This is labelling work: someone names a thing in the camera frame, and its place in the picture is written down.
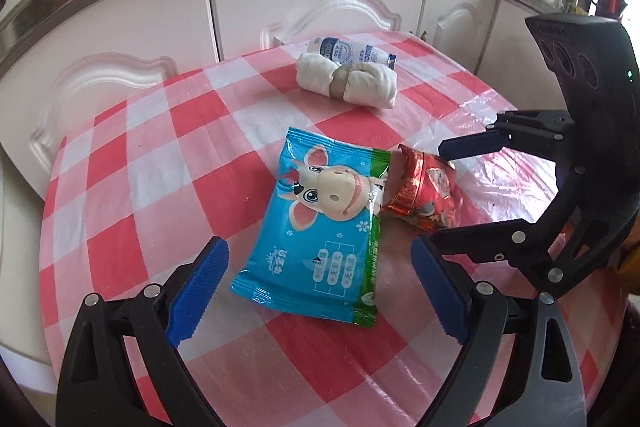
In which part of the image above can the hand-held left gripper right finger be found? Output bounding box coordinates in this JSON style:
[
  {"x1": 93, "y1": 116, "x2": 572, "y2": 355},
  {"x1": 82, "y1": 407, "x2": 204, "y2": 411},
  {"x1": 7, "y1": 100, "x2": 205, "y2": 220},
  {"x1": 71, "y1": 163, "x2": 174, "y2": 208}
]
[{"x1": 410, "y1": 237, "x2": 586, "y2": 427}]

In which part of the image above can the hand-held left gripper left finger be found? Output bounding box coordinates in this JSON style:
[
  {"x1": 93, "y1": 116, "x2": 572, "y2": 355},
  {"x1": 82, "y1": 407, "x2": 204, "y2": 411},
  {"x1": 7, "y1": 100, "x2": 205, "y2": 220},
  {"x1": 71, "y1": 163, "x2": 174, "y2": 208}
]
[{"x1": 55, "y1": 236, "x2": 231, "y2": 427}]

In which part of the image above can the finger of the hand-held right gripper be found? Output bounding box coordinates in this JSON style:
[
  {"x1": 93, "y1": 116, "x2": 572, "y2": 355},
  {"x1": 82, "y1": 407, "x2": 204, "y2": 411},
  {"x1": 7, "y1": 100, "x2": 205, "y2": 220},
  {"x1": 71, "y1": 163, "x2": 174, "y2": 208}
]
[
  {"x1": 429, "y1": 187, "x2": 581, "y2": 299},
  {"x1": 439, "y1": 109, "x2": 576, "y2": 160}
]

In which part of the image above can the red snack packet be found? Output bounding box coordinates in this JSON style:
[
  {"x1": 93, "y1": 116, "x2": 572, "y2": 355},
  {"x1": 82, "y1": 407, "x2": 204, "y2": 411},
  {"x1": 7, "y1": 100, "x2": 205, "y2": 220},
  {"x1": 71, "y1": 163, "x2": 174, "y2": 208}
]
[{"x1": 380, "y1": 146, "x2": 456, "y2": 235}]

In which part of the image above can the blue cow snack packet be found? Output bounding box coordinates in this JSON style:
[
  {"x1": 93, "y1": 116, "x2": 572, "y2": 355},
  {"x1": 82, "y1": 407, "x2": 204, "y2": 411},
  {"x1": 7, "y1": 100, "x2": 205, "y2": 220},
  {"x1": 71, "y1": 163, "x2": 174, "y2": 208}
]
[{"x1": 230, "y1": 127, "x2": 393, "y2": 328}]

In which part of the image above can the rolled white cloth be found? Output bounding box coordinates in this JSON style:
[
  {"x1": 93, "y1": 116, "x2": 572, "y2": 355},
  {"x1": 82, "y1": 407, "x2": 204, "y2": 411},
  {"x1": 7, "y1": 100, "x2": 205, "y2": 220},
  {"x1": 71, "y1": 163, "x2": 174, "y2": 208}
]
[{"x1": 295, "y1": 53, "x2": 398, "y2": 109}]

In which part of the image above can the red white checked tablecloth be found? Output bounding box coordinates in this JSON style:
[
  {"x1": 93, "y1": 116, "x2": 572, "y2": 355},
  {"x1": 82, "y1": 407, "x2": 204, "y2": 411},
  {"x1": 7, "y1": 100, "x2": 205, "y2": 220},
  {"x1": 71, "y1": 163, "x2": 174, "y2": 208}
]
[{"x1": 37, "y1": 29, "x2": 631, "y2": 427}]

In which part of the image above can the white milk bottle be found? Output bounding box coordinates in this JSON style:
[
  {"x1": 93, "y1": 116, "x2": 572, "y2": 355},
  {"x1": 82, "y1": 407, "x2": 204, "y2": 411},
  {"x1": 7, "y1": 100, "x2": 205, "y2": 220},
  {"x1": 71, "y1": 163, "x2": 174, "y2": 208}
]
[{"x1": 306, "y1": 36, "x2": 401, "y2": 68}]

